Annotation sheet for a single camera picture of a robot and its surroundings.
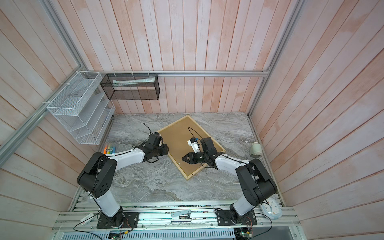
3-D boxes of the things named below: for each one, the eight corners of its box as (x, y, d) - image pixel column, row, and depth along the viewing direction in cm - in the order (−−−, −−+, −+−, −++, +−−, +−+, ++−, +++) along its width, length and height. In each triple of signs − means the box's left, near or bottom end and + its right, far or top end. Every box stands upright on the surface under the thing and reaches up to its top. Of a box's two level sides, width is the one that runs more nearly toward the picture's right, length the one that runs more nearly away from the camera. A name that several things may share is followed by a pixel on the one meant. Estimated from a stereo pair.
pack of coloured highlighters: (103, 154, 100) (101, 152, 98) (106, 145, 104) (105, 144, 103) (114, 154, 100) (113, 152, 98) (117, 145, 104) (116, 144, 103)
